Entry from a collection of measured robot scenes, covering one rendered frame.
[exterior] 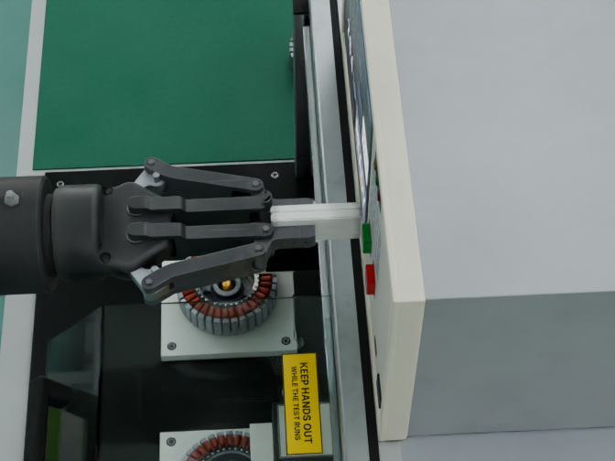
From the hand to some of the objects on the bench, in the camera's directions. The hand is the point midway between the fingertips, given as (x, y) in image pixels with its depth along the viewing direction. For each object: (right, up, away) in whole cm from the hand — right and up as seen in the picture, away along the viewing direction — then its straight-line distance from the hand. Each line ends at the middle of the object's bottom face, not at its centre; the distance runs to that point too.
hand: (316, 222), depth 104 cm
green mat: (+10, +34, +80) cm, 88 cm away
